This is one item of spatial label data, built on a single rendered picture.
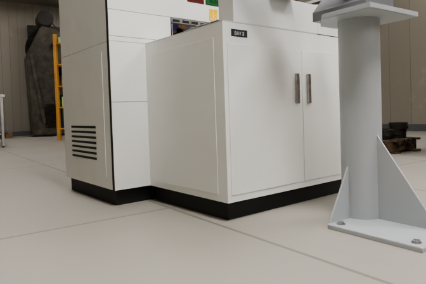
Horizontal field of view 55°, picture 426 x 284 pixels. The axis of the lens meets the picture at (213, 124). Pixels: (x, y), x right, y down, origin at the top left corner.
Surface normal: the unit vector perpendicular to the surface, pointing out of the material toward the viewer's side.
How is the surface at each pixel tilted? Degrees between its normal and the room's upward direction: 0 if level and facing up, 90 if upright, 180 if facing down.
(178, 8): 90
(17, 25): 90
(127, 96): 90
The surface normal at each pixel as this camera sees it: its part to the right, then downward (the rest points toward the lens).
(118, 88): 0.62, 0.00
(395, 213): -0.81, 0.04
